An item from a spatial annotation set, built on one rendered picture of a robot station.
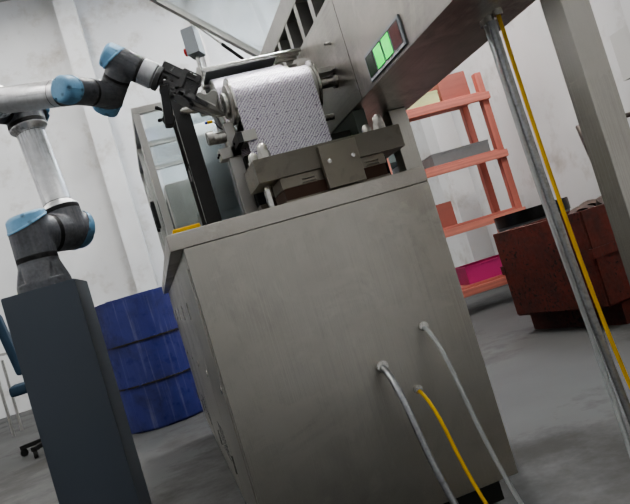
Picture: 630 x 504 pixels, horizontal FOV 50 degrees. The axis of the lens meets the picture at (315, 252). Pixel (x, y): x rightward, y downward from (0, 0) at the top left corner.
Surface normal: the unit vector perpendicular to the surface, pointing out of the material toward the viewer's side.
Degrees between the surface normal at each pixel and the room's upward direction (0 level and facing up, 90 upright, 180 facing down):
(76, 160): 90
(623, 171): 90
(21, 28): 90
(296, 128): 90
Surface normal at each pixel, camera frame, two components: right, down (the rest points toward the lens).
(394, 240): 0.22, -0.10
